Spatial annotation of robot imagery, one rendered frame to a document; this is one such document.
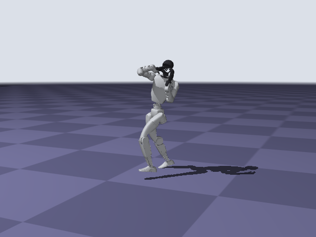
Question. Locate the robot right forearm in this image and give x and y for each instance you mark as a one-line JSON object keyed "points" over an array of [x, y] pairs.
{"points": [[149, 68]]}

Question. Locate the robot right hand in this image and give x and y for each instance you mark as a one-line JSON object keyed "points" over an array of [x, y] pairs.
{"points": [[160, 69]]}

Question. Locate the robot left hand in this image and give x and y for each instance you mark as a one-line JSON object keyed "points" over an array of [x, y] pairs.
{"points": [[170, 77]]}

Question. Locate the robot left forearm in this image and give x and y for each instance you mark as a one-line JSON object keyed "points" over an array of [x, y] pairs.
{"points": [[168, 92]]}

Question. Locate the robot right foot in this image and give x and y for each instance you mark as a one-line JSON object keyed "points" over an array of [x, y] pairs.
{"points": [[165, 164]]}

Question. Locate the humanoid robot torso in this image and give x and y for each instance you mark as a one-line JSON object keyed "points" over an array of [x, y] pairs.
{"points": [[158, 94]]}

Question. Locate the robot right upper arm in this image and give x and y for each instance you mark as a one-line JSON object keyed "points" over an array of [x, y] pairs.
{"points": [[148, 75]]}

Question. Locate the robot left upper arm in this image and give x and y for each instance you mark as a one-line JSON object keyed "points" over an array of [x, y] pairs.
{"points": [[174, 90]]}

